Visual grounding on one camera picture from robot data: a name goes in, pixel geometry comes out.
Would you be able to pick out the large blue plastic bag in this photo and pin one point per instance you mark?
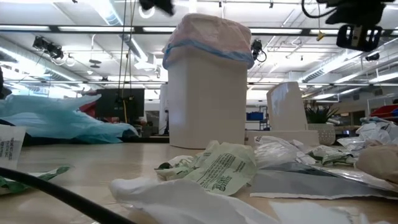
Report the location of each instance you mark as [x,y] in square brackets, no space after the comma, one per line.
[62,121]

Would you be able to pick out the white plastic trash bin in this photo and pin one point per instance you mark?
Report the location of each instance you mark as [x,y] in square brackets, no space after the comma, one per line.
[205,109]

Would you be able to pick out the black round sensor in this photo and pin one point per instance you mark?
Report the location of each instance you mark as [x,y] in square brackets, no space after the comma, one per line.
[94,61]

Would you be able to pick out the pointed brown paper piece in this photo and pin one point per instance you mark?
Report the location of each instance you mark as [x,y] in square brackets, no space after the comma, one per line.
[379,161]

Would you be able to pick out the red object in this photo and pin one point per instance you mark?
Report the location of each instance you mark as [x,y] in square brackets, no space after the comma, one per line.
[90,110]

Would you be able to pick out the succulent in white pot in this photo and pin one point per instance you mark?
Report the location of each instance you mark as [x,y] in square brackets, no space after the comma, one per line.
[325,133]

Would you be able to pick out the teal folded bag pack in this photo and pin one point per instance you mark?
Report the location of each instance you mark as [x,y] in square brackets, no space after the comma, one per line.
[99,139]

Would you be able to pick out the black panel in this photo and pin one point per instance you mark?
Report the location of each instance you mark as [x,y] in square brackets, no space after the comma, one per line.
[109,105]

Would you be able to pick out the white plastic wrapper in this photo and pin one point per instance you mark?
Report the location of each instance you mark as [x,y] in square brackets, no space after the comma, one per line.
[311,214]

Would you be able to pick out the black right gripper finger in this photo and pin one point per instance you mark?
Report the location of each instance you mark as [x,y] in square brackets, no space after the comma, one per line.
[345,47]
[370,48]

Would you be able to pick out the white plastic bag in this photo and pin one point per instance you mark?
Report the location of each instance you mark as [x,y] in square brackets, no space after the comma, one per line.
[174,199]

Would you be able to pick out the black rig camera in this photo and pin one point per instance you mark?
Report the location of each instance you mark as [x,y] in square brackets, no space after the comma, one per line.
[372,57]
[256,46]
[46,46]

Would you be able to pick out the blue storage bin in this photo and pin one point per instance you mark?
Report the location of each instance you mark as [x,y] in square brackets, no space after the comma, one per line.
[255,116]

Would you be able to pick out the clear plastic film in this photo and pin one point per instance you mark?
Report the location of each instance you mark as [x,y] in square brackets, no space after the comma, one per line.
[276,152]

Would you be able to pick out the white swing bin lid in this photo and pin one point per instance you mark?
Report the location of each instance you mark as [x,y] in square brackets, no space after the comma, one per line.
[286,105]

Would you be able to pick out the clear green printed wrapper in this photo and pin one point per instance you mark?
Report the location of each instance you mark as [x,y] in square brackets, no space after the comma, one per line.
[329,154]

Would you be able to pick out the red storage bin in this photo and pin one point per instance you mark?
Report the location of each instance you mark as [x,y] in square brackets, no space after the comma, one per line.
[384,111]

